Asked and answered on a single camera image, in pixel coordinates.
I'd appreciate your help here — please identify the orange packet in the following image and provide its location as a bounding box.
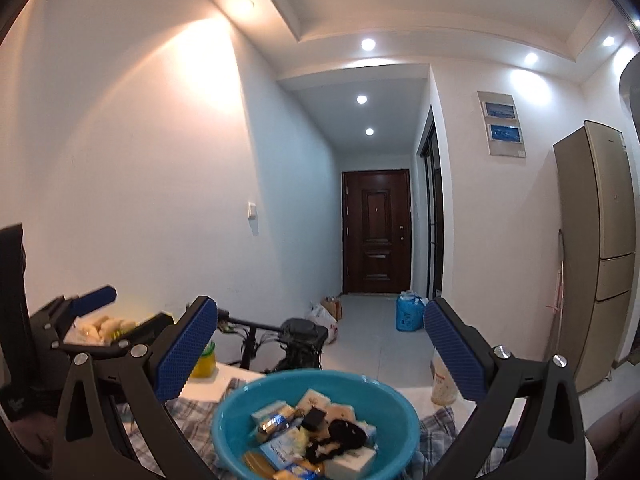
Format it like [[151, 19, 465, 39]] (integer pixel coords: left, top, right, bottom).
[[243, 452, 276, 474]]

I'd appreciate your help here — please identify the white and blue packet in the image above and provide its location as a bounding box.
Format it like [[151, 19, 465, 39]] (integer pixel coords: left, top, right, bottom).
[[259, 432, 309, 464]]

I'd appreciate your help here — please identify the white rectangular box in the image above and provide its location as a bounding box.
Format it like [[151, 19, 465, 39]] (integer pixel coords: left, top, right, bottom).
[[324, 444, 377, 479]]

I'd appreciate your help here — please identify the yellow container with green rim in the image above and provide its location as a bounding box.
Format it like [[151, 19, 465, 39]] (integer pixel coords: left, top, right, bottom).
[[187, 340, 217, 380]]

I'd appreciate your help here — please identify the gold and blue packet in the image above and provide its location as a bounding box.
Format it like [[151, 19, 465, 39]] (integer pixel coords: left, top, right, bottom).
[[257, 411, 306, 436]]

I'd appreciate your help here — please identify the black hair tie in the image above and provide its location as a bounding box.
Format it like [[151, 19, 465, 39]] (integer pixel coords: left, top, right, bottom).
[[304, 420, 366, 464]]

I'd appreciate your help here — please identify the person's left forearm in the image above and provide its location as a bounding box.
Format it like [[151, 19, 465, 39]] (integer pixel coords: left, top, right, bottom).
[[0, 412, 57, 480]]

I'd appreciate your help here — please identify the blue bag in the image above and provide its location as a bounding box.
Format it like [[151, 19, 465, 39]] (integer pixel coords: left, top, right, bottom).
[[396, 290, 430, 333]]

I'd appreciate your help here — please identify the cream box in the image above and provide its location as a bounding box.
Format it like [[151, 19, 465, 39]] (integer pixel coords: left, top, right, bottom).
[[298, 388, 334, 409]]

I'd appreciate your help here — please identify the plaid cloth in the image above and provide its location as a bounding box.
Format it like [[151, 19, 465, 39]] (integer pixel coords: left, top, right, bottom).
[[107, 377, 527, 480]]

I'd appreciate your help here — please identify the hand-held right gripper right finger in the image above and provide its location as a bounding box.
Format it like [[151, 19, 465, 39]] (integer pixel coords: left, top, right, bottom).
[[423, 297, 587, 480]]

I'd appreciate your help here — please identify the beige refrigerator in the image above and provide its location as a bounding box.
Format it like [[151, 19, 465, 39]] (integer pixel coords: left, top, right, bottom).
[[552, 120, 632, 396]]

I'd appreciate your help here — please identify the white plastic bag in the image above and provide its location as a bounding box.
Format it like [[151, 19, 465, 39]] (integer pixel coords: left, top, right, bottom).
[[306, 302, 340, 344]]

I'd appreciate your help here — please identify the grey electrical panel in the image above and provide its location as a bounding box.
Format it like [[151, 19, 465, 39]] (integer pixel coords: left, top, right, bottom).
[[477, 91, 529, 160]]

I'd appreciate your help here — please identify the blue plastic basin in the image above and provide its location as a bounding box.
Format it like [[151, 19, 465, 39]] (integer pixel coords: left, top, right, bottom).
[[211, 368, 421, 480]]

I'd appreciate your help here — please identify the cream plush toy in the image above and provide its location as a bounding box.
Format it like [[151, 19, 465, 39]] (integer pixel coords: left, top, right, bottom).
[[74, 314, 139, 346]]

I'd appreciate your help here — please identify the dark brown door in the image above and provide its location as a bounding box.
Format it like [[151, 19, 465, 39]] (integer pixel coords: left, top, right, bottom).
[[341, 169, 412, 295]]

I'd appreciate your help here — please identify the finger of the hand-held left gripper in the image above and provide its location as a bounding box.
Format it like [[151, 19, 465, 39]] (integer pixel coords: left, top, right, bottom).
[[52, 312, 176, 361], [30, 285, 119, 332]]

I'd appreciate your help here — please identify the small black box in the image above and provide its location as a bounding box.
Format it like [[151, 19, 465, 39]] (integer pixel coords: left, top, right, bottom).
[[301, 407, 329, 431]]

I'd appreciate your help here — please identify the clear tumbler cup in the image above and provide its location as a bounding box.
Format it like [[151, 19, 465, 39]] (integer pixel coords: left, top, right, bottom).
[[430, 347, 459, 406]]

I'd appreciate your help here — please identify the sliding glass door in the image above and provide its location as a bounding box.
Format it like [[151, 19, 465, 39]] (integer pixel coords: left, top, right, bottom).
[[414, 112, 445, 301]]

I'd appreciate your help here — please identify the blue and yellow packet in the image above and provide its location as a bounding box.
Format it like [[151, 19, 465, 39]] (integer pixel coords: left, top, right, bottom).
[[272, 462, 326, 479]]

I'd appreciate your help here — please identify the black bicycle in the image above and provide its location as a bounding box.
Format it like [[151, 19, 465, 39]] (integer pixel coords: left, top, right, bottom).
[[215, 310, 331, 374]]

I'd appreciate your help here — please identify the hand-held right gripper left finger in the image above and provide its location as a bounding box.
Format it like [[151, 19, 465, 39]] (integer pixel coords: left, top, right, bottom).
[[51, 296, 219, 480]]

